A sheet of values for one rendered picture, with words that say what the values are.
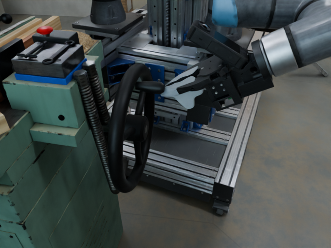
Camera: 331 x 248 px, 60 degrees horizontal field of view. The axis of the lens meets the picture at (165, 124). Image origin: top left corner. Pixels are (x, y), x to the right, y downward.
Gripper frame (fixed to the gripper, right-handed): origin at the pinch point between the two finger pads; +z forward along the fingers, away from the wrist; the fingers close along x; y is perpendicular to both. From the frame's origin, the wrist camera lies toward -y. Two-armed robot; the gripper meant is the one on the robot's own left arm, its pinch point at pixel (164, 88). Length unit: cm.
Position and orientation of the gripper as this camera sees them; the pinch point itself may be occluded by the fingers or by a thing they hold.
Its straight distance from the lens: 59.1
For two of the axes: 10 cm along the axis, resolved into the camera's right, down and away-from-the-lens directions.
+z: -8.4, 3.0, 4.5
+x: 1.9, -6.1, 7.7
